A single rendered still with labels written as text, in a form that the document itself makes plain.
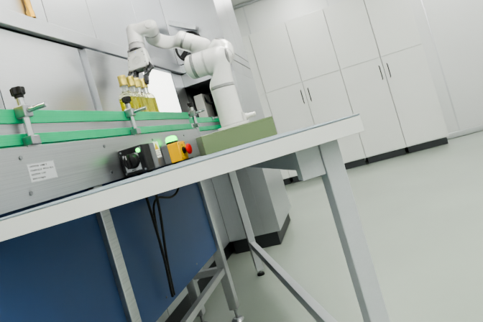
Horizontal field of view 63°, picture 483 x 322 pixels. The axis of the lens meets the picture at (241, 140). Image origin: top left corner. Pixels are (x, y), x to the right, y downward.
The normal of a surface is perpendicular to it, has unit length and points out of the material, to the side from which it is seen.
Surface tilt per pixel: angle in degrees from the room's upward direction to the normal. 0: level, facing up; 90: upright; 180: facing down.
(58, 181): 90
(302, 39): 90
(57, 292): 90
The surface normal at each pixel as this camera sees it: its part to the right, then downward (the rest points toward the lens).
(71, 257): 0.93, -0.27
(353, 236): 0.18, -0.05
